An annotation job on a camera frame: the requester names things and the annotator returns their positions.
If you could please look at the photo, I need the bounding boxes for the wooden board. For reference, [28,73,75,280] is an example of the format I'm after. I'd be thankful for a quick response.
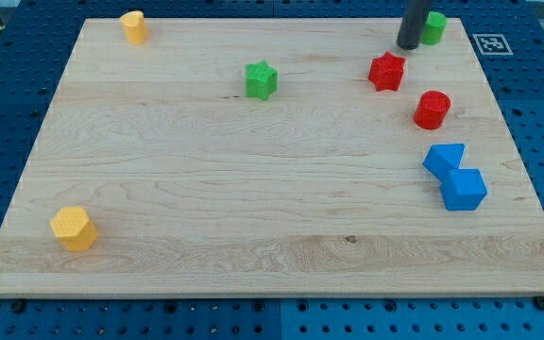
[0,18,544,298]

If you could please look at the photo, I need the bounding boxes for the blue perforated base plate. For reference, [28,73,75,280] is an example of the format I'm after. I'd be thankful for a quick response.
[0,1,544,339]

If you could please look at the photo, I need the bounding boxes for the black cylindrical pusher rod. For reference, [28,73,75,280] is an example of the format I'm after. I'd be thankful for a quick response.
[396,0,433,50]

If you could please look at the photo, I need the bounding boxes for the yellow heart block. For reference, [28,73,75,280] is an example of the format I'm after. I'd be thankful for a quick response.
[120,10,148,45]

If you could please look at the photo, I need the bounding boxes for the green star block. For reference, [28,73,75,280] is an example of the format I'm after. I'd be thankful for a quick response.
[246,60,278,101]

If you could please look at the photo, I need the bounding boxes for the white fiducial marker tag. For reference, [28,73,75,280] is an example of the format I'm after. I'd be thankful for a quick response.
[473,33,513,56]

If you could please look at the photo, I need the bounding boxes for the blue triangle block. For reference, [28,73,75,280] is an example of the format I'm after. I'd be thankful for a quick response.
[423,144,465,181]

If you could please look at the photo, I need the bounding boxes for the red cylinder block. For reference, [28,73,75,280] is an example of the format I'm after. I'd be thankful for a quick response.
[414,91,451,130]

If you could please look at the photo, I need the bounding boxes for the yellow hexagon block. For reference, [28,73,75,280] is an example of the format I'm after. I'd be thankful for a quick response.
[50,206,99,251]

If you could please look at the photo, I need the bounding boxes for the blue cube block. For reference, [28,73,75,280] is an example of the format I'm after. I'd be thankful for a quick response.
[440,168,487,211]

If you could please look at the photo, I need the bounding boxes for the green cylinder block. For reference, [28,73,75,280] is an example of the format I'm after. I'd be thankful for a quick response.
[420,11,448,45]

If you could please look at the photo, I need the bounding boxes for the red star block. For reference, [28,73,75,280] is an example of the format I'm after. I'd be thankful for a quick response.
[368,52,406,92]

